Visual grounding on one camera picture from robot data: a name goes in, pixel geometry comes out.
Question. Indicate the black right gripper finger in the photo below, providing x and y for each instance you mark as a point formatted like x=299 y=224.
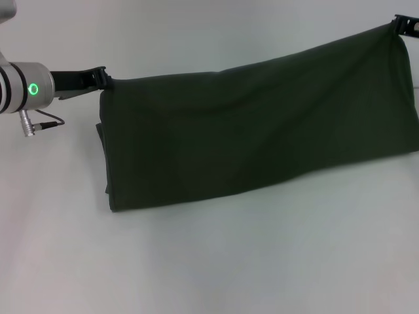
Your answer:
x=406 y=26

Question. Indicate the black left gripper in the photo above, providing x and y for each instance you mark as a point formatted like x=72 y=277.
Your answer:
x=75 y=81

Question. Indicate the dark green t-shirt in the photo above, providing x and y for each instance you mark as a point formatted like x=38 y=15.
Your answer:
x=262 y=131

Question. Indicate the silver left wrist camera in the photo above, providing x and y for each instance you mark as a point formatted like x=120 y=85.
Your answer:
x=6 y=11

